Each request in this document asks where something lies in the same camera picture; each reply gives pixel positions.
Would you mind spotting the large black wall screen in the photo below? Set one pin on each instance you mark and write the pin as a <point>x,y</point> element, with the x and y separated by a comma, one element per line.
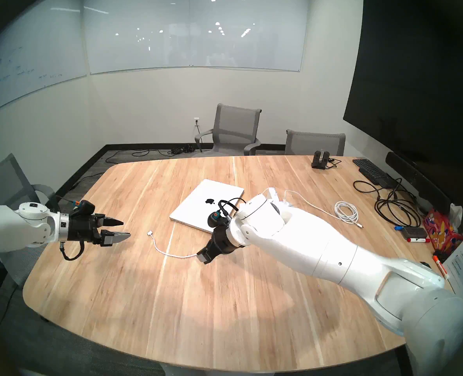
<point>411,85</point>

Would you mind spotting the large white power adapter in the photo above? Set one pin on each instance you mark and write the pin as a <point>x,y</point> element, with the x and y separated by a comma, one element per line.
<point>272,193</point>

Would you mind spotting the colourful snack bag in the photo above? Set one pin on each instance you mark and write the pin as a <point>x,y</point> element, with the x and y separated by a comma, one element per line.
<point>441,228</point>

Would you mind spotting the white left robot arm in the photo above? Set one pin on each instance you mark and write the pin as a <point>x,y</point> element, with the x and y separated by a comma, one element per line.
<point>8,228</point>

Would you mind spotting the black video sound bar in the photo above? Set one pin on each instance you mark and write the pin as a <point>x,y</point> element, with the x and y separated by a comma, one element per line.
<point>415,179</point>

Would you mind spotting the red whiteboard marker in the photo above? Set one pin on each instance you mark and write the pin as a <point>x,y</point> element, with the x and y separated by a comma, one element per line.
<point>419,240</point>

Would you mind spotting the glass whiteboard with blue writing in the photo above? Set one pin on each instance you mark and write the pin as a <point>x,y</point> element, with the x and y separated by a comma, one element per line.
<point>28,50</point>

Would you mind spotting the grey whiteboard eraser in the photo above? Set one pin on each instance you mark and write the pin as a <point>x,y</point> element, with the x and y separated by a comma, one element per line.
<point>414,232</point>

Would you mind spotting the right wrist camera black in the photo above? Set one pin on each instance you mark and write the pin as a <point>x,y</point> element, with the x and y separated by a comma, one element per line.
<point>214,218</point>

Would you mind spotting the orange and white marker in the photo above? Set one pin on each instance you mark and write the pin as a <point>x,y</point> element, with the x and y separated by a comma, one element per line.
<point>440,266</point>

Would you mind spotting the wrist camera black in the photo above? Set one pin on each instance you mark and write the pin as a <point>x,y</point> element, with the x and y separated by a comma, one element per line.
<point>83,207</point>
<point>214,218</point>

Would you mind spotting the dark grey mesh office chair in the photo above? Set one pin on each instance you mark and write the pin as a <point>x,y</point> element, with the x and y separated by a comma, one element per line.
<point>4,183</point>

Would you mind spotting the grey mesh chair with armrests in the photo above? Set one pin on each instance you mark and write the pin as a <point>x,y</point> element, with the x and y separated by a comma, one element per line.
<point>233,122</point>

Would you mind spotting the small black clip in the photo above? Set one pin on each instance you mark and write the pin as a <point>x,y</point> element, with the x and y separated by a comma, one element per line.
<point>446,255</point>

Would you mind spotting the black controller charging dock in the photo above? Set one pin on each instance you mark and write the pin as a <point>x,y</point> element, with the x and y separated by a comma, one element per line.
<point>320,160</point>

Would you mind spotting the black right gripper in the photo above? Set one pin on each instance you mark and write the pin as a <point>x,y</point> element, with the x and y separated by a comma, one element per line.
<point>221,242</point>

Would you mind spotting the black keyboard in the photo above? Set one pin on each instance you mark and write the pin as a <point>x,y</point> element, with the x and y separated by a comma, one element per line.
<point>370,170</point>

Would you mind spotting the small white charger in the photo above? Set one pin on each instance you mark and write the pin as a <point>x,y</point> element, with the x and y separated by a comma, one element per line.
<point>285,203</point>

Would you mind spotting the silver MacBook laptop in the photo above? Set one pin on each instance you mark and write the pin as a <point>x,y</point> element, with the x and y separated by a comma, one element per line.
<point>200,210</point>

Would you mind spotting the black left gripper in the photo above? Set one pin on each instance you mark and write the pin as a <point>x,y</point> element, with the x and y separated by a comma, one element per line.
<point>82,228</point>

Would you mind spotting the wide glass whiteboard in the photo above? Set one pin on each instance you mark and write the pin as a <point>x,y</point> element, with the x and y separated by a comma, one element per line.
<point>192,26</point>

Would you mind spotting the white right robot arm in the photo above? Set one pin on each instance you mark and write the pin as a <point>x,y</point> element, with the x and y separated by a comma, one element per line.
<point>313,246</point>

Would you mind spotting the grey mesh chair backrest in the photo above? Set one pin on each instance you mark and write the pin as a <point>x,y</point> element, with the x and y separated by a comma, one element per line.
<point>315,143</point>

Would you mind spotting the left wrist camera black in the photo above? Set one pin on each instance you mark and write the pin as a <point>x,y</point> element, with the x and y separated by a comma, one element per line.
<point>83,207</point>

